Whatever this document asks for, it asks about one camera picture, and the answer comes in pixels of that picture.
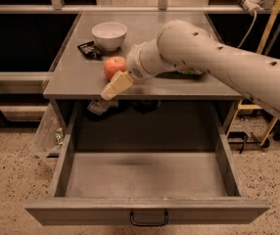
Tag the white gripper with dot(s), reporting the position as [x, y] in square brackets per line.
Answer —
[134, 64]

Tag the red apple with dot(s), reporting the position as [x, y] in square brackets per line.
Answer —
[113, 65]

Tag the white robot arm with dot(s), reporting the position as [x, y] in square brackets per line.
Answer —
[180, 45]

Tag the grey counter cabinet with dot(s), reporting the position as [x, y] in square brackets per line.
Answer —
[76, 78]

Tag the grey open drawer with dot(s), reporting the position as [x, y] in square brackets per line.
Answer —
[175, 159]

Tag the white label tag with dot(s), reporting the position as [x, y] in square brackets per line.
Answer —
[100, 106]

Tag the black snack packet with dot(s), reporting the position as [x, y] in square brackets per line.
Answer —
[90, 51]

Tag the white ceramic bowl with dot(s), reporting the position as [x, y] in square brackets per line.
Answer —
[109, 36]

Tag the green chip bag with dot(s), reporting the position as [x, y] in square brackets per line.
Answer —
[192, 71]

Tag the clear plastic bag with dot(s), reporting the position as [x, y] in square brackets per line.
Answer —
[49, 136]

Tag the yellow ladder frame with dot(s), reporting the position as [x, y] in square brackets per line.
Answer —
[262, 48]

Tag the black drawer handle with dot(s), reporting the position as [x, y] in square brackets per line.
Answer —
[145, 219]

